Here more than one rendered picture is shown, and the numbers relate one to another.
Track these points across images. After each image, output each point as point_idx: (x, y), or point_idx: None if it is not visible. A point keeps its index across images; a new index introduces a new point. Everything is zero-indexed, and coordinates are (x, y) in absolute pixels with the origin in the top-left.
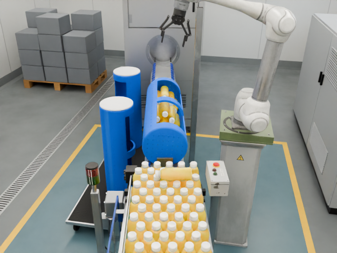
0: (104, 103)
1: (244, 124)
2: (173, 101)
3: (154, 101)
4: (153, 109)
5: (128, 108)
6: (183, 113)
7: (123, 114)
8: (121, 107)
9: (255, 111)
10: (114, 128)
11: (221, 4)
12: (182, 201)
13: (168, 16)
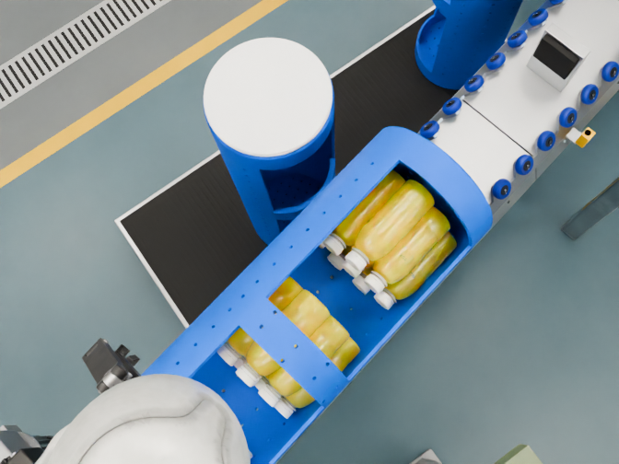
0: (228, 71)
1: None
2: (294, 371)
3: (241, 310)
4: (183, 365)
5: (273, 156)
6: (322, 405)
7: (251, 163)
8: (252, 139)
9: None
10: (227, 163)
11: None
12: None
13: (99, 392)
